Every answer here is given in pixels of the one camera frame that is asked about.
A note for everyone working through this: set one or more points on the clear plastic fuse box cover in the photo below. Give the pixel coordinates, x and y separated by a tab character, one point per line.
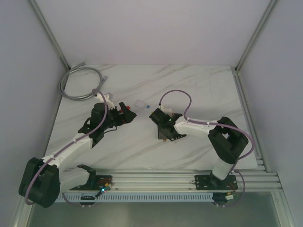
140	104

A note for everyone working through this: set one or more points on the aluminium frame post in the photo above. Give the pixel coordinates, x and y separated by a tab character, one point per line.
49	34
256	34

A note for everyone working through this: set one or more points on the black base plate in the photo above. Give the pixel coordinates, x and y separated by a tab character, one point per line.
211	183
99	180

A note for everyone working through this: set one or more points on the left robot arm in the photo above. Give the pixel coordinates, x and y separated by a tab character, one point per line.
45	179

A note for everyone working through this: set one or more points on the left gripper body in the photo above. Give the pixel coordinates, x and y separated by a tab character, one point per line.
122	112

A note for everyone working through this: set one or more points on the aluminium front rail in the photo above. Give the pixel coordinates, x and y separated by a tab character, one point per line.
152	180

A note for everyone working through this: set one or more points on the left aluminium frame post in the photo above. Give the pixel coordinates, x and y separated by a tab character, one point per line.
49	34

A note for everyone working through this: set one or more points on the grey slotted cable duct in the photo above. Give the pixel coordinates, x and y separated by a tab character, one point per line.
137	197

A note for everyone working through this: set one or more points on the right aluminium frame post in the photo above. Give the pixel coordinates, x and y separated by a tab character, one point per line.
256	34

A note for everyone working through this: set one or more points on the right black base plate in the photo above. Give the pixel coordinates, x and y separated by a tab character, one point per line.
211	183

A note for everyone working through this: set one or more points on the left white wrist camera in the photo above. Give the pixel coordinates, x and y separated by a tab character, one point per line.
105	99

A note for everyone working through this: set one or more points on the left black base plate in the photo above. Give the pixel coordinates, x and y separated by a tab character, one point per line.
99	180

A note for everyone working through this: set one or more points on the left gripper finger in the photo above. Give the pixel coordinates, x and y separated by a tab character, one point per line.
128	116
123	107

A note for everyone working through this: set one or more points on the black fuse box base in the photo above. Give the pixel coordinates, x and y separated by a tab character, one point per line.
165	131

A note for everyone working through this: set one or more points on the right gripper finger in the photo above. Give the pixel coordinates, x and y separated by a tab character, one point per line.
176	136
175	117

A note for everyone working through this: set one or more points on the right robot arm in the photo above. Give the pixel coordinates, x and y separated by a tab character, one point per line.
226	138

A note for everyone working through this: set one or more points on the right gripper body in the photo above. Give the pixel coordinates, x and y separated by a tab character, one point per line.
162	135

